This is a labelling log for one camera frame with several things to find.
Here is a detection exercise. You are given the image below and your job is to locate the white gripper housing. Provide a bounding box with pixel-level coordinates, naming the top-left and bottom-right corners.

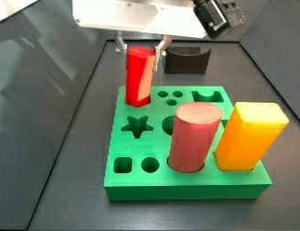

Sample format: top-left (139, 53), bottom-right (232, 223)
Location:
top-left (72, 0), bottom-right (205, 70)

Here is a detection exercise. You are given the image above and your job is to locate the red hexagonal prism block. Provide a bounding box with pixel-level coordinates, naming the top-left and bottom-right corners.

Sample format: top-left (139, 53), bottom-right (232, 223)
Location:
top-left (125, 46), bottom-right (155, 107)

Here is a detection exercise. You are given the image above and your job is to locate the green shape sorter board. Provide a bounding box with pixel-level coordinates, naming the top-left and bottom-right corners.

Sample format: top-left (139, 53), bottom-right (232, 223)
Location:
top-left (103, 86), bottom-right (272, 201)

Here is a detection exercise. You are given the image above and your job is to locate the dark red cylinder block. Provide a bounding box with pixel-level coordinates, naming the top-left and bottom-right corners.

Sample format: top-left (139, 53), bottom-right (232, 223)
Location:
top-left (168, 102), bottom-right (222, 173)

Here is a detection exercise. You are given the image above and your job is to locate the yellow square prism block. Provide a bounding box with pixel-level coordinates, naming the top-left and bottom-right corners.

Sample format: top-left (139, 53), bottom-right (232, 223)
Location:
top-left (213, 102), bottom-right (288, 171)

